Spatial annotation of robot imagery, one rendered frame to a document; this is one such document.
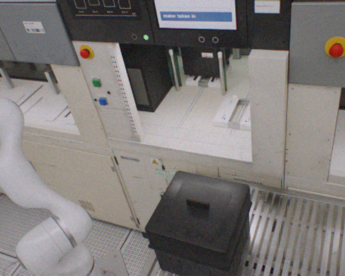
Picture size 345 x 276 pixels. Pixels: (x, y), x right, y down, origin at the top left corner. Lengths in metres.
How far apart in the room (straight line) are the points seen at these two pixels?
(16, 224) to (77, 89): 1.47
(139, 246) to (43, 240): 1.39
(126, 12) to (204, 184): 0.68
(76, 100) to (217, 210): 0.92
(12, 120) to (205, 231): 0.67
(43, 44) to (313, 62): 1.11
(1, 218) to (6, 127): 2.02
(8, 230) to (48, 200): 1.86
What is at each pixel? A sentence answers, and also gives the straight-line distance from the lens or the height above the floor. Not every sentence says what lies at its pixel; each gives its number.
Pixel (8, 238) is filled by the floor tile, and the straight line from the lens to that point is 2.94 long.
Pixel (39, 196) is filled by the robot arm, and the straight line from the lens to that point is 1.13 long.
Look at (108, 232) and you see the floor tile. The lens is 2.62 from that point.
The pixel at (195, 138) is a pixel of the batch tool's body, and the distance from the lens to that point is 1.76.
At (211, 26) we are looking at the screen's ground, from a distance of 1.30.
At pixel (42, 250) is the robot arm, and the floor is 1.16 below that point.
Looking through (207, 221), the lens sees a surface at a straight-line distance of 1.24.
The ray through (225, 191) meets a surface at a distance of 1.32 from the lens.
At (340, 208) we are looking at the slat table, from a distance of 1.62.
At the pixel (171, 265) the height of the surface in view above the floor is 0.82.
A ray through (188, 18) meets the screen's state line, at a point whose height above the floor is 1.50.
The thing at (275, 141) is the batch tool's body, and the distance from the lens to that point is 1.44.
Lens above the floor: 2.01
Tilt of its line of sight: 40 degrees down
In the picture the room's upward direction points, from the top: 12 degrees counter-clockwise
